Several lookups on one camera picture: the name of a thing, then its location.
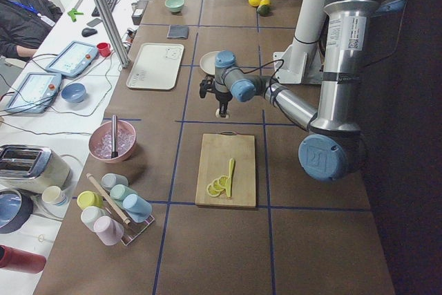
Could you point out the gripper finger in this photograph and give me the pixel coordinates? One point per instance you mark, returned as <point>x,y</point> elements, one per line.
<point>225,109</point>
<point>220,110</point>

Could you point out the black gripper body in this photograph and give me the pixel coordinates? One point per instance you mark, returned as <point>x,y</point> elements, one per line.
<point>222,97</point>

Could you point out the white steamed bun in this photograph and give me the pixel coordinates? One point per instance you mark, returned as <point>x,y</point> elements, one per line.
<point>216,114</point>

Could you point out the cream round plate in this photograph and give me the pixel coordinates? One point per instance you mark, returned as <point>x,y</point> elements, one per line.
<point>207,63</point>

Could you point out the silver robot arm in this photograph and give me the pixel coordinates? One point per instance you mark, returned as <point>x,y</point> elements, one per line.
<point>333,147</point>

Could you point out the white bear tray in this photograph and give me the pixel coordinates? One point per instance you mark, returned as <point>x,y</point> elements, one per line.
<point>156,66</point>

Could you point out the bamboo cutting board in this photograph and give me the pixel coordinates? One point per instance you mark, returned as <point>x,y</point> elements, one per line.
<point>216,151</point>

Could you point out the yellow plastic knife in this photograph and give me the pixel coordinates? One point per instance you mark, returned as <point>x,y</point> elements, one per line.
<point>228,185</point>

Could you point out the grey folded cloth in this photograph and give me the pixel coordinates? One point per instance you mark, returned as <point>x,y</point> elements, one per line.
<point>178,32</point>

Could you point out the lemon slice one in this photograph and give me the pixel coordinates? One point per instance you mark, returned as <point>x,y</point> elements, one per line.
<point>222,181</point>

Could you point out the lemon slice two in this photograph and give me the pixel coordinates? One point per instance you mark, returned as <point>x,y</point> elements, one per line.
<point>216,186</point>

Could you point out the lemon slice three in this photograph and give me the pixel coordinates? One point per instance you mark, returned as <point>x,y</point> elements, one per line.
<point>212,192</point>

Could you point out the mint green bowl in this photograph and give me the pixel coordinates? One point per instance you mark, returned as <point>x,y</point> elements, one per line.
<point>174,6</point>

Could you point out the green avocado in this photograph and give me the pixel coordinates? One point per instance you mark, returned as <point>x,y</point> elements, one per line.
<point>263,10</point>

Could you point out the yellow lemon near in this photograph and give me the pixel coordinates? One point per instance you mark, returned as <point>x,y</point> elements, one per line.
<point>254,3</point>

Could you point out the yellow lemon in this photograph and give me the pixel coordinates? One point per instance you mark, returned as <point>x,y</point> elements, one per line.
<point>265,2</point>
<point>254,3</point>

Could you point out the black box with label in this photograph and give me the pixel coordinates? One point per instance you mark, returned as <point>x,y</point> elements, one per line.
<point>138,11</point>

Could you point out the yellow lemon far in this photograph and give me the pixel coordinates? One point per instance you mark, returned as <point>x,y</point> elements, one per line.
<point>265,2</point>

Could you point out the red cup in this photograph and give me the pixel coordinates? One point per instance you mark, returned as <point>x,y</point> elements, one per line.
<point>104,49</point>

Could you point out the pink bowl with ice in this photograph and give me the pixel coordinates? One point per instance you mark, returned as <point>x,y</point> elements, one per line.
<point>100,142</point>

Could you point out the black computer mouse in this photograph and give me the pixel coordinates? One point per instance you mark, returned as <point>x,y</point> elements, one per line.
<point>88,32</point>

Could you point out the blue bowl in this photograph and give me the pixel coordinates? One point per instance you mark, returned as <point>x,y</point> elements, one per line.
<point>74,93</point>

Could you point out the teach pendant far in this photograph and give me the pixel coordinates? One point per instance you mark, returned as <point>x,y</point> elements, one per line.
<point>73,59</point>

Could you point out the teach pendant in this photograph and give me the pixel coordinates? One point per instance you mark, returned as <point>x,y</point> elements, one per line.
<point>73,59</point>
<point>35,93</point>

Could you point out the cup rack with cups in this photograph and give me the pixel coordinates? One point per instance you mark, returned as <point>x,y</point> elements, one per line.
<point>111,221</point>

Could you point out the teach pendant near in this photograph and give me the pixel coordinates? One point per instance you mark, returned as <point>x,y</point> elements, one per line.
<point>35,93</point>

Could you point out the seated person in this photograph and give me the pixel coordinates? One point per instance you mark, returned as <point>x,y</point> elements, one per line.
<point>25,24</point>

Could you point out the cream toaster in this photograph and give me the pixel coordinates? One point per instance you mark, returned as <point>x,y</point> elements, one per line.
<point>32,168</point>

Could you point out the red water bottle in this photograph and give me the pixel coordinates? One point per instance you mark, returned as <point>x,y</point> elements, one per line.
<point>17,260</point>

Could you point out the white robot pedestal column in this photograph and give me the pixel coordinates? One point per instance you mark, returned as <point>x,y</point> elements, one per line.
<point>302,62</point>

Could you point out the aluminium frame post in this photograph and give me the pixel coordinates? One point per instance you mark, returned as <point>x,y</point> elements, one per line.
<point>112,32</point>

